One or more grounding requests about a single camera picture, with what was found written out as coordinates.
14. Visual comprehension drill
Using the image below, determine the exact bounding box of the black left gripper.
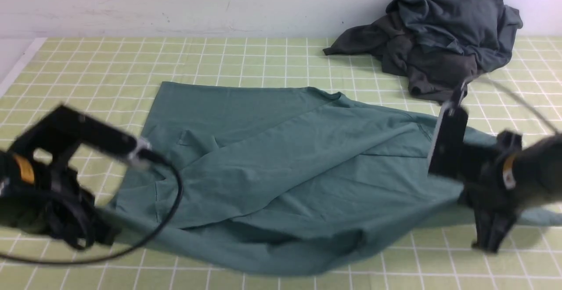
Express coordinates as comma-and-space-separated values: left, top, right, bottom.
0, 152, 121, 251

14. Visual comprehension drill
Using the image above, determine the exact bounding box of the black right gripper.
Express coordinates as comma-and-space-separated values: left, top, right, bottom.
458, 130, 522, 254

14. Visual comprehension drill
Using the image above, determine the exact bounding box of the green long-sleeved shirt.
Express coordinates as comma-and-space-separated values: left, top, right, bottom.
99, 82, 562, 277

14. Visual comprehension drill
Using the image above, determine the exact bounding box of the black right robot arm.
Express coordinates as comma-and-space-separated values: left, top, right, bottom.
457, 130, 561, 254

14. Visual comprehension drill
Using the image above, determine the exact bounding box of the green checkered tablecloth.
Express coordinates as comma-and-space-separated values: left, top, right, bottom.
1, 38, 561, 290

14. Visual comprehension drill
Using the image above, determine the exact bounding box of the dark grey clothes pile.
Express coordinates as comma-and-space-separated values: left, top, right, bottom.
323, 0, 523, 102

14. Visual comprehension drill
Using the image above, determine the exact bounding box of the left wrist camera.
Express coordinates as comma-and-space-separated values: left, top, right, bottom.
8, 104, 167, 170

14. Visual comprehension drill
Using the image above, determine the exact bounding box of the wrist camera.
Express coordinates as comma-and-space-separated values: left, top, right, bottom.
8, 104, 167, 170
428, 81, 468, 179

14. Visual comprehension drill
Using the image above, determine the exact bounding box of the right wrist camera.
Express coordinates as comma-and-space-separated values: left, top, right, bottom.
428, 81, 468, 179

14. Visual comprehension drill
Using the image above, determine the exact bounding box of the black left camera cable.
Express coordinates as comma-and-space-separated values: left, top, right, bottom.
0, 160, 184, 265

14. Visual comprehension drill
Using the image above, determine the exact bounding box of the black camera cable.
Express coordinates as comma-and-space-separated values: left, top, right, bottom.
0, 160, 184, 265
476, 77, 562, 134

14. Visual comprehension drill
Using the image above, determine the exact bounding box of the black right camera cable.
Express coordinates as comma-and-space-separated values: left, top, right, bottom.
476, 77, 562, 134

